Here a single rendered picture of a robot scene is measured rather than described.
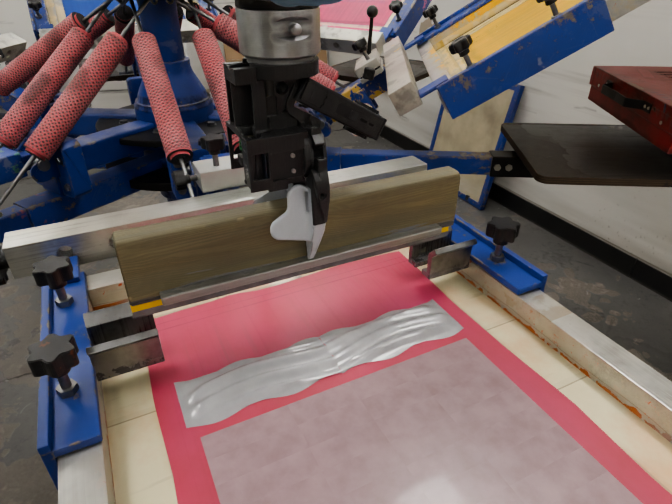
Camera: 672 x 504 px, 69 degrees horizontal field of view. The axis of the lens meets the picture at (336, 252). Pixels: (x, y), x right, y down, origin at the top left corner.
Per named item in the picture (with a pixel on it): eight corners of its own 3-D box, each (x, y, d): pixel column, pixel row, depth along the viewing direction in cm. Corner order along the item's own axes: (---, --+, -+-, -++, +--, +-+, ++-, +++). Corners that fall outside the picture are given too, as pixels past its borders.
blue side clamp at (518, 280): (537, 315, 69) (548, 274, 65) (510, 325, 67) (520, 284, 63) (416, 224, 92) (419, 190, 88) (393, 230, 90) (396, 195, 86)
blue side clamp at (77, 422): (116, 475, 48) (98, 428, 44) (59, 497, 46) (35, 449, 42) (95, 305, 71) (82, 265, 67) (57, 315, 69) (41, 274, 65)
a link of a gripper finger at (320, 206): (300, 218, 54) (291, 139, 51) (314, 214, 55) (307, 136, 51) (317, 230, 50) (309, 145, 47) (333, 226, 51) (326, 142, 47)
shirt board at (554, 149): (652, 152, 145) (661, 125, 140) (738, 215, 110) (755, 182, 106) (206, 142, 152) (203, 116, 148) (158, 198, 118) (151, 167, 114)
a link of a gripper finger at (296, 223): (270, 267, 54) (259, 186, 51) (319, 255, 57) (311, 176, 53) (280, 277, 52) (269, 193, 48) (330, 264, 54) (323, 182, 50)
